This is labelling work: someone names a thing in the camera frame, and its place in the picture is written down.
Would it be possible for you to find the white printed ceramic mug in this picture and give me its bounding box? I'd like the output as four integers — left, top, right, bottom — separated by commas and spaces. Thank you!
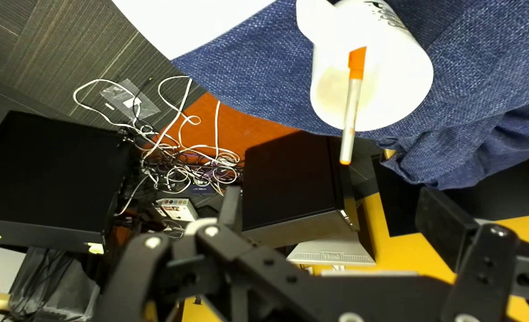
295, 0, 437, 133

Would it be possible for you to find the orange capped grey marker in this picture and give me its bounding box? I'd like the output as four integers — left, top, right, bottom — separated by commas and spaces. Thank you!
338, 44, 370, 167

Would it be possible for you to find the grey draped cloth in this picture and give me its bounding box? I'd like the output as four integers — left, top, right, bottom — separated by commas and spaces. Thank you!
6, 244, 104, 322

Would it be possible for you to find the blue knitted cloth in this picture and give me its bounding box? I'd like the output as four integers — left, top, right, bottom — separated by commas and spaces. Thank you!
170, 0, 529, 191

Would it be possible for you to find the tangle of white cables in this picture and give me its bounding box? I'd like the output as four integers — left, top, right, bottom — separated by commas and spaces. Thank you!
72, 74, 244, 200

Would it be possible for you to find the white labelled device box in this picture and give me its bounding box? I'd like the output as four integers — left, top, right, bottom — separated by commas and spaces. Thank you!
152, 194, 199, 223

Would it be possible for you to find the silver flat panel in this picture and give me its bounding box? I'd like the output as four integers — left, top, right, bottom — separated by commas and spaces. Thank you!
286, 237, 378, 268

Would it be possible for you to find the black computer tower with stickers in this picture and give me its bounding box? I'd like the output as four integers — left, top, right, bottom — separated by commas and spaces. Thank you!
0, 108, 136, 255

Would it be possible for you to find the black box with grey face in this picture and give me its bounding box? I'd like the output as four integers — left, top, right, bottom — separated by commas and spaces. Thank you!
242, 130, 363, 250

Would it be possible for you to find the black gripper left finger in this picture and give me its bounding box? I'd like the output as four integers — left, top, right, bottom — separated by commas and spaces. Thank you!
95, 183, 328, 322

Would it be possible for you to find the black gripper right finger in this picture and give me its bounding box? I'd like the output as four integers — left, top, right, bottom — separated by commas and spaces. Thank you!
415, 183, 529, 322

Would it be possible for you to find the clear plastic bag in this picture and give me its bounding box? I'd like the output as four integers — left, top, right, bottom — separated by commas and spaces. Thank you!
99, 80, 161, 121

